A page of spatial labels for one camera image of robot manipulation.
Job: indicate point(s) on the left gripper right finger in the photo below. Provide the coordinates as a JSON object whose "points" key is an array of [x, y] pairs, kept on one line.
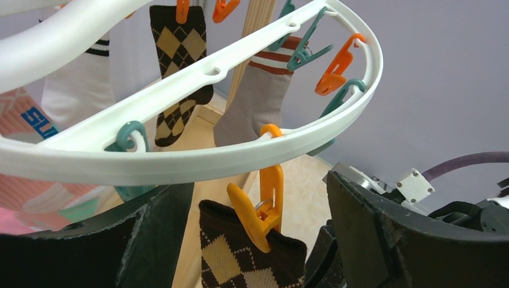
{"points": [[417, 246]]}

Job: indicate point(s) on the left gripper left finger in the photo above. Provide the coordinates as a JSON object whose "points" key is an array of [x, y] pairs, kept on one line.
{"points": [[135, 244]]}

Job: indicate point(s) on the brown argyle sock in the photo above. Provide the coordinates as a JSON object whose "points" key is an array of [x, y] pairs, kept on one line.
{"points": [[230, 259], [178, 46]]}

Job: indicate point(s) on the white round clip hanger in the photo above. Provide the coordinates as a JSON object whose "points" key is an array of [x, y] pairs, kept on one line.
{"points": [[77, 155]]}

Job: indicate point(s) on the grey sock red stripes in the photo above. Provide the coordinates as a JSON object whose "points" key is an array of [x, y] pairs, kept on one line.
{"points": [[258, 99]]}

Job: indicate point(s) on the pink patterned sock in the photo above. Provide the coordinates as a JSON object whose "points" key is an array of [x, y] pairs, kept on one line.
{"points": [[30, 205]]}

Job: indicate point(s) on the white tall sock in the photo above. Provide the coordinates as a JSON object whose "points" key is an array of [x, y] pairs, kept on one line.
{"points": [[80, 88]]}

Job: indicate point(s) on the teal clip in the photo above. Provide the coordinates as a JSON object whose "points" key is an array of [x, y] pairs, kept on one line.
{"points": [[303, 55]]}

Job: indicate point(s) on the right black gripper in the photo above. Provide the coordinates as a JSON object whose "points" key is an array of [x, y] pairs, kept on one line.
{"points": [[469, 206]]}

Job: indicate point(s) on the orange clip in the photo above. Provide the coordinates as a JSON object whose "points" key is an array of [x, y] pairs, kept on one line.
{"points": [[258, 220]]}

